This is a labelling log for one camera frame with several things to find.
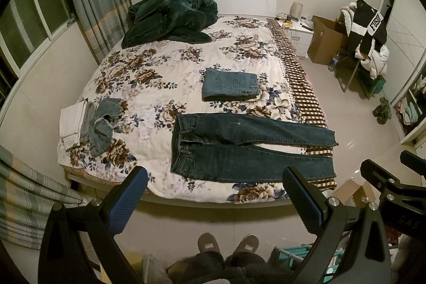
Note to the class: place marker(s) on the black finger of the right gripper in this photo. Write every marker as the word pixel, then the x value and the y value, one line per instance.
pixel 413 162
pixel 389 186

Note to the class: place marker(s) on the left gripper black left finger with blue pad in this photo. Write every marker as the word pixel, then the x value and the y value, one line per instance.
pixel 63 258

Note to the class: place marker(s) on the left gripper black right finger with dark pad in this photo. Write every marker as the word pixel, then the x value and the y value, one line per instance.
pixel 366 258

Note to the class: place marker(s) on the dark blue denim jeans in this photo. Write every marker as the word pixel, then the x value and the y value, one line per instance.
pixel 235 148

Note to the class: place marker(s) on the small cardboard box on floor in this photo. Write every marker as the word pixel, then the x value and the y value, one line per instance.
pixel 355 195

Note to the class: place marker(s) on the teal plastic basket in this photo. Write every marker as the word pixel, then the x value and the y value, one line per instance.
pixel 290 258

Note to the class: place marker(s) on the grey slippers on floor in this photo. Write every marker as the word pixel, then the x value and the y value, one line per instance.
pixel 382 112

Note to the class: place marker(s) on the striped curtain near corner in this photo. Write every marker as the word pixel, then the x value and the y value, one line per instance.
pixel 27 197

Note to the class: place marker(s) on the right grey slipper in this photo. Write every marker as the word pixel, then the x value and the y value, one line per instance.
pixel 249 244

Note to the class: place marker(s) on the grey slipper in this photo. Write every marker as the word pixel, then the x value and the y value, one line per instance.
pixel 208 243
pixel 249 244

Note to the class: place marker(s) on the white puffy coat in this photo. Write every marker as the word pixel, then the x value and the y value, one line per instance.
pixel 374 62

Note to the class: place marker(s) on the brown checkered bed sheet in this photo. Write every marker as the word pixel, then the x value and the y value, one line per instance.
pixel 306 102

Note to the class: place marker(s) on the white wardrobe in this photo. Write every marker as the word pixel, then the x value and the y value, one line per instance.
pixel 406 64

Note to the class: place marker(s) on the crumpled light denim shorts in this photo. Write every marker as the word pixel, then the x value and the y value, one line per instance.
pixel 97 124

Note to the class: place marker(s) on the left grey slipper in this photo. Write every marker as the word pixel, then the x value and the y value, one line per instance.
pixel 208 243

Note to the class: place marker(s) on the black white jacket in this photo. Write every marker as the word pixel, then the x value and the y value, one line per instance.
pixel 368 29

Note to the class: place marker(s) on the folded white garment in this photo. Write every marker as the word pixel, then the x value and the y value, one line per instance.
pixel 70 124

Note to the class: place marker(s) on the brown cardboard box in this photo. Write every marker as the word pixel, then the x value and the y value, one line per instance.
pixel 328 38

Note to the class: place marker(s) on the white nightstand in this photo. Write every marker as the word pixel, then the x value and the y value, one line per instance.
pixel 297 32

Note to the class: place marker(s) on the floral white bed quilt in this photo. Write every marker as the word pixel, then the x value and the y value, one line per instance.
pixel 159 80

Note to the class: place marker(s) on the beige table lamp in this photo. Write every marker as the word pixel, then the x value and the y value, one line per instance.
pixel 296 10

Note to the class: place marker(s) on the folded blue jeans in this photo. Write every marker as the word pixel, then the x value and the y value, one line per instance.
pixel 229 85

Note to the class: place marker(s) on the dark green blanket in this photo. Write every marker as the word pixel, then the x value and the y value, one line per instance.
pixel 175 20

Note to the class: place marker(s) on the window with white frame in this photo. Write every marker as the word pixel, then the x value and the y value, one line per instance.
pixel 28 27

